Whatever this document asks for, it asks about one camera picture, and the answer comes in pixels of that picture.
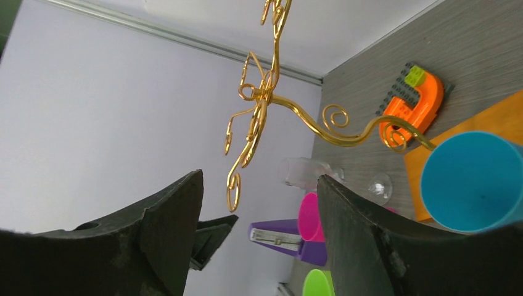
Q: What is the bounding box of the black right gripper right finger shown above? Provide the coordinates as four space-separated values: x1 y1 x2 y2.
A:
318 175 522 295

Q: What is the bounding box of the pink plastic wine glass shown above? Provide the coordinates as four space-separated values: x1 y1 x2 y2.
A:
297 192 398 244

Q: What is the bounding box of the blue plastic wine glass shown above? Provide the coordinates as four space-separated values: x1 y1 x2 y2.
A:
420 131 522 233

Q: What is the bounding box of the green lego brick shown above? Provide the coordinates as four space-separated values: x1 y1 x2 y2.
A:
404 65 426 88

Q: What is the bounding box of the clear stemmed wine glass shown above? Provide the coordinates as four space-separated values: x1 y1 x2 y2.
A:
278 157 393 205

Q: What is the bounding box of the green plastic wine glass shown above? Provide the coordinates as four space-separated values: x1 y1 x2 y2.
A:
302 269 335 296

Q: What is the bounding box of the grey lego plate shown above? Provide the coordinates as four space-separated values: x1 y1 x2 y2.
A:
375 61 424 116

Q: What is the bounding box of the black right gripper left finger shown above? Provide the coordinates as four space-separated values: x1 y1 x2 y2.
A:
1 170 204 295

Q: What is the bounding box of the grey metal T-shaped part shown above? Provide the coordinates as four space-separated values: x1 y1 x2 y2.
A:
276 282 294 296

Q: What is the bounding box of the orange plastic U-shaped toy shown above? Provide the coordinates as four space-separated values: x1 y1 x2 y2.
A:
383 69 448 133

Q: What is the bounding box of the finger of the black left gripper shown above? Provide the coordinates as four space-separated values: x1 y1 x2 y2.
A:
189 215 239 271

